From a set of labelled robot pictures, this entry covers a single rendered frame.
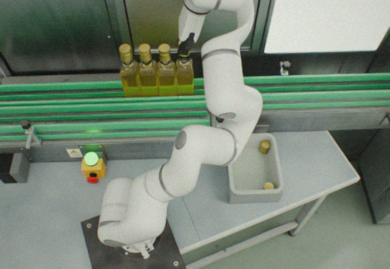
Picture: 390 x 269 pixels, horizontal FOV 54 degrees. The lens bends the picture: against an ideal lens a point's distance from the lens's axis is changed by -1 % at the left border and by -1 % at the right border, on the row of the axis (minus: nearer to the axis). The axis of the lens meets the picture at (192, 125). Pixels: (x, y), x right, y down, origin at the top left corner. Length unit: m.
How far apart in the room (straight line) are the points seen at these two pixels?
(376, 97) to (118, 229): 0.98
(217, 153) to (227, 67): 0.18
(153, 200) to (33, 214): 0.62
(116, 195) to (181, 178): 0.24
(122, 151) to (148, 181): 0.48
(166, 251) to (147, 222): 0.38
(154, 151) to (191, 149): 0.58
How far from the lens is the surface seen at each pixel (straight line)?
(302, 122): 1.45
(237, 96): 0.79
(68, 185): 1.42
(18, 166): 1.42
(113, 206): 0.98
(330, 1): 1.30
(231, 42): 0.84
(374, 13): 1.39
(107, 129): 1.28
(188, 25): 1.04
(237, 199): 1.31
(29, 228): 1.41
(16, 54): 1.52
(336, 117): 1.48
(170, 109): 1.30
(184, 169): 0.79
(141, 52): 1.16
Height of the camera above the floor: 1.99
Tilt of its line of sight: 57 degrees down
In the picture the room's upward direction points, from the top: straight up
